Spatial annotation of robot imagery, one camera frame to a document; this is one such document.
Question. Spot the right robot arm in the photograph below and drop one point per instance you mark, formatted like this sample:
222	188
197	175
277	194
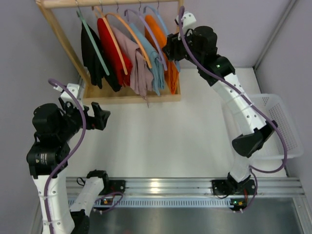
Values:
222	78

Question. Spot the orange trousers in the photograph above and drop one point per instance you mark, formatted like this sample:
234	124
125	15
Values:
171	76

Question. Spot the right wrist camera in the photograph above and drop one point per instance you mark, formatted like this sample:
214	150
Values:
188	21

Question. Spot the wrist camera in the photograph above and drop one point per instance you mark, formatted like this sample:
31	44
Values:
74	89
188	21

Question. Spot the slotted cable duct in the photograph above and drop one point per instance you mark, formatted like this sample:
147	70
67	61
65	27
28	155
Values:
172	202

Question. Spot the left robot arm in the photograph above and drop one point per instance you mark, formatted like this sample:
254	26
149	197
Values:
48	161

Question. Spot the orange hanger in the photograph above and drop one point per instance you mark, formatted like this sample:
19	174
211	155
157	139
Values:
118	17

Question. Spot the light blue hanger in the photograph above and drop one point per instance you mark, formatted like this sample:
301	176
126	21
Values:
156	12

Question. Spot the black trousers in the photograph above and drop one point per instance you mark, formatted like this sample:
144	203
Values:
92	62

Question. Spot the green hanger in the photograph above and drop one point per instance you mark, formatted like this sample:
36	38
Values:
85	26

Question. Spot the wooden clothes rack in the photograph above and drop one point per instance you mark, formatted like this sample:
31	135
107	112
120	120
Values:
91	93

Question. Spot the light blue trousers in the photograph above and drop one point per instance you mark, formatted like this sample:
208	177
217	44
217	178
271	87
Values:
157	69

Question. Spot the purple hanger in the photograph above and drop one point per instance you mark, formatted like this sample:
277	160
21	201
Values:
138	14

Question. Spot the red trousers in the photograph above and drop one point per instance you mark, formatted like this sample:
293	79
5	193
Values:
124	80

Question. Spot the aluminium mounting rail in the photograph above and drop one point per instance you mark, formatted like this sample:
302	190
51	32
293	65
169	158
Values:
201	187

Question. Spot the white plastic basket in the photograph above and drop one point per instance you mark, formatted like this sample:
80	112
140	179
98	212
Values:
273	107

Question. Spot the pink drawstring trousers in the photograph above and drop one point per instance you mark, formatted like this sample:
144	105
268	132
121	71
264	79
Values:
140	75

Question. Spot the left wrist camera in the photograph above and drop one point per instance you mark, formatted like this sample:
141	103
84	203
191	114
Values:
74	89

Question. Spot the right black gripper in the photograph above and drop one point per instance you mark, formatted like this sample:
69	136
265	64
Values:
175	45

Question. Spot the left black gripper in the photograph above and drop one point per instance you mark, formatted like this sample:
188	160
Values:
91	119

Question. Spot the peach hanger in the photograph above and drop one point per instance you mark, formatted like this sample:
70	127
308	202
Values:
109	43

